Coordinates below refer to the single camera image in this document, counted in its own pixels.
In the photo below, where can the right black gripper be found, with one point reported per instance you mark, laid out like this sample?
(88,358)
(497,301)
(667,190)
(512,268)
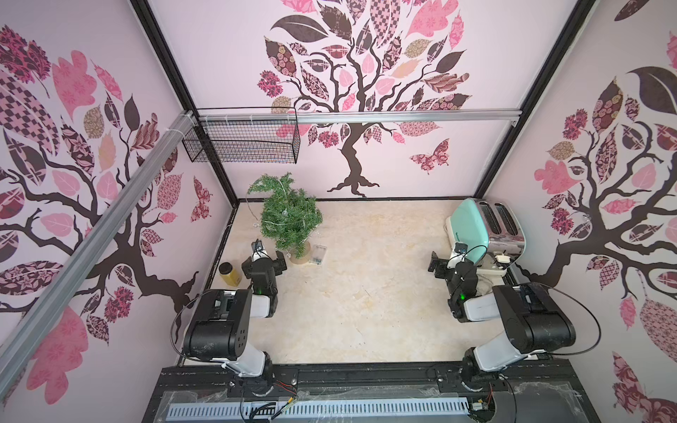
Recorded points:
(442,265)

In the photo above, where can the small green christmas tree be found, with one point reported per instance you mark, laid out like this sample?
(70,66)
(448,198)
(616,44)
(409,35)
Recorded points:
(296,248)

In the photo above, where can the clear string lights with stars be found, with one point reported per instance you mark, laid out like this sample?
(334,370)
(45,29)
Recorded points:
(286,213)

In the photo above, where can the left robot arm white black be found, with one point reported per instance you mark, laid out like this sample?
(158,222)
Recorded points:
(219,329)

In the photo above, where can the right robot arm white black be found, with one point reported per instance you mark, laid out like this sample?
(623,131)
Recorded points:
(533,323)

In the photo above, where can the yellow jar with black lid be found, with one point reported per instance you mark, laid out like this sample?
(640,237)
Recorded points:
(229,274)

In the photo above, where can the mint green toaster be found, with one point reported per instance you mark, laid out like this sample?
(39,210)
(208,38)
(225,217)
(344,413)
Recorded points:
(490,229)

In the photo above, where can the clear plastic battery box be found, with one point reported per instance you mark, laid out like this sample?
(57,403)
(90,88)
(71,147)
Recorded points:
(318,254)

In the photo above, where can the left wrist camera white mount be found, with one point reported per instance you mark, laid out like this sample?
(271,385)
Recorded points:
(258,250)

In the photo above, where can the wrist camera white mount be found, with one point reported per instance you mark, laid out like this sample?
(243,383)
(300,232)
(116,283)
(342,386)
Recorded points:
(457,254)
(258,250)

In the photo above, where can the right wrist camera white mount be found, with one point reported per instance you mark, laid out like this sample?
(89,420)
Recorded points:
(457,254)

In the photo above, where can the white slotted cable duct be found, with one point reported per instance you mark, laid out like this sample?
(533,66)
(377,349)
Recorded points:
(316,410)

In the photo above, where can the black base frame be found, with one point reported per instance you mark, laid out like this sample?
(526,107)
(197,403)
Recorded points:
(530,391)

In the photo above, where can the black wire basket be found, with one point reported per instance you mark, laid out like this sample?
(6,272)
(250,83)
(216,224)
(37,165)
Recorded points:
(270,135)

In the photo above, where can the back wall aluminium rail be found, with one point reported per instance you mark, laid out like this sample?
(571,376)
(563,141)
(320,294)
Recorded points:
(460,115)

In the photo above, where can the wall aluminium rail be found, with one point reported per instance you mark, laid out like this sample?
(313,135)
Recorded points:
(40,319)
(460,115)

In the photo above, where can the left wall aluminium rail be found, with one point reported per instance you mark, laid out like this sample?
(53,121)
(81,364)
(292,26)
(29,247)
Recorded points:
(40,319)

